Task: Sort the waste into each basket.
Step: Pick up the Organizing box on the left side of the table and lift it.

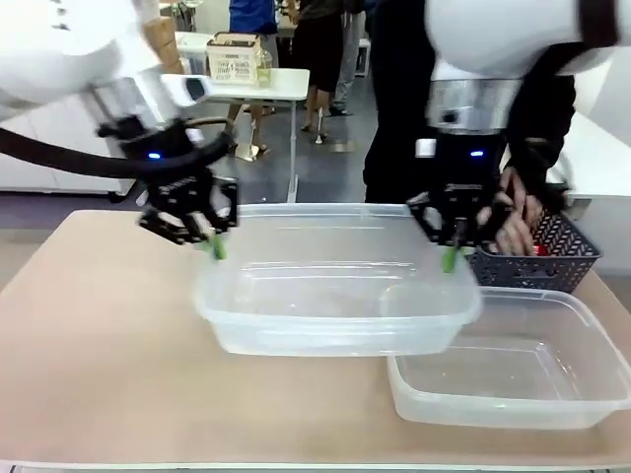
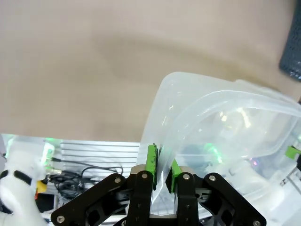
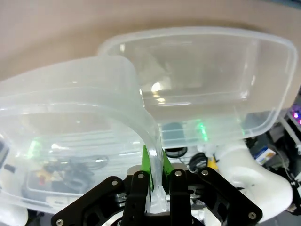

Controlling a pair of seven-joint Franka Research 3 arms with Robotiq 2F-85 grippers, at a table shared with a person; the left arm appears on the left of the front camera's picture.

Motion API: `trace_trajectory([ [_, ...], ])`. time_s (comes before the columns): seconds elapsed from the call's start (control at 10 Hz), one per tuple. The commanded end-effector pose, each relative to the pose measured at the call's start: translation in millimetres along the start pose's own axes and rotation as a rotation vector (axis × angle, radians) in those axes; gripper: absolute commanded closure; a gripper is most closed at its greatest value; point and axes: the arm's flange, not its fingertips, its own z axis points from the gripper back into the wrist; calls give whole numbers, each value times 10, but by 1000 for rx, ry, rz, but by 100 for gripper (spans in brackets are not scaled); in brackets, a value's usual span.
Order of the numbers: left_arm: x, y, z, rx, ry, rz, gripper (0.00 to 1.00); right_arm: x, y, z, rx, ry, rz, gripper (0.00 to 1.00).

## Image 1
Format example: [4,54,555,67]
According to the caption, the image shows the small clear plastic bin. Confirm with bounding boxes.
[380,285,631,430]

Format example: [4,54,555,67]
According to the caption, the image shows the gold metal stand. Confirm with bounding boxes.
[236,105,272,162]

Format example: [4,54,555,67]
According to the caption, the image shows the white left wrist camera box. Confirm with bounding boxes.
[160,73,214,108]

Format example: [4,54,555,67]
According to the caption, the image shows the bystander in black skirt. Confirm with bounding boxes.
[294,0,346,134]

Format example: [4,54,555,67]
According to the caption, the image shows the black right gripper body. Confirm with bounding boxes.
[432,127,508,222]

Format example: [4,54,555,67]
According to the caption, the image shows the person in black clothing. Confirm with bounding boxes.
[363,0,578,206]

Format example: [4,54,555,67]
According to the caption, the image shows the thin brown cable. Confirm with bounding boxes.
[189,116,234,132]

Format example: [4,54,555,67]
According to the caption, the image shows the bystander in blue shirt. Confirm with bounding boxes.
[229,0,278,68]

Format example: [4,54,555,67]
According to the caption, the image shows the stacked cardboard boxes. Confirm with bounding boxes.
[142,3,184,76]

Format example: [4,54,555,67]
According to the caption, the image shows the large clear plastic bin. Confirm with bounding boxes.
[191,202,484,357]

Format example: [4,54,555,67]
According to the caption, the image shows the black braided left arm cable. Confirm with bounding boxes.
[0,126,233,184]

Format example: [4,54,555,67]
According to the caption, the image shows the plastic cup with green drink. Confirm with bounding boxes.
[255,48,274,89]

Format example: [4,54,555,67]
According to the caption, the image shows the clear plastic storage container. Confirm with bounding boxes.
[176,48,208,78]

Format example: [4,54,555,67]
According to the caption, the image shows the white folding table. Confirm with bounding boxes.
[175,32,311,203]

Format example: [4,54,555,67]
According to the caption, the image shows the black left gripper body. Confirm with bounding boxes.
[97,114,234,212]

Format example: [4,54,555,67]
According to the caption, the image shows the white basket on far table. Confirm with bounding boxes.
[205,32,261,88]

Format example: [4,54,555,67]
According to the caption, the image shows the white cabinet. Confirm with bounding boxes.
[0,86,137,194]

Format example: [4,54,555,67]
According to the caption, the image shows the bystander in grey trousers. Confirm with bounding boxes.
[337,0,376,117]

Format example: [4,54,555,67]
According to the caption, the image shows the dark grey woven-pattern basket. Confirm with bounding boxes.
[465,206,603,288]

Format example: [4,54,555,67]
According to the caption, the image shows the person's left hand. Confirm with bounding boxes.
[493,166,547,258]

